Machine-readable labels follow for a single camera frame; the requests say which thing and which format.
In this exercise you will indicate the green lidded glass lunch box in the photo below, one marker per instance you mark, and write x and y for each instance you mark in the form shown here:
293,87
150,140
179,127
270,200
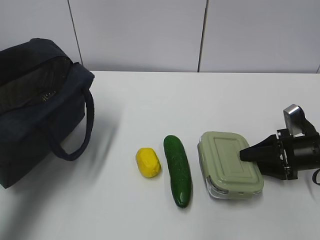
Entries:
225,175

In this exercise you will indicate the yellow lemon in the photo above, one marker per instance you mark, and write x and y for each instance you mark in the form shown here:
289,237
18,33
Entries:
148,162

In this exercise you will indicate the navy blue fabric lunch bag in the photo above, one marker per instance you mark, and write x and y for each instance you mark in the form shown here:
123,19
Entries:
45,107

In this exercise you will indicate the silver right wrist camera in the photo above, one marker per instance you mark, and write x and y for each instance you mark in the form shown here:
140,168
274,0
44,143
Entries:
294,119

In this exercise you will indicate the green cucumber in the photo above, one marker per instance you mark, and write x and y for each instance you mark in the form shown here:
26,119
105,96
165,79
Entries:
179,170

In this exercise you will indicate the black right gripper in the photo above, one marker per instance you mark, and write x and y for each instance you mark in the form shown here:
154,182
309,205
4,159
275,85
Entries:
282,157

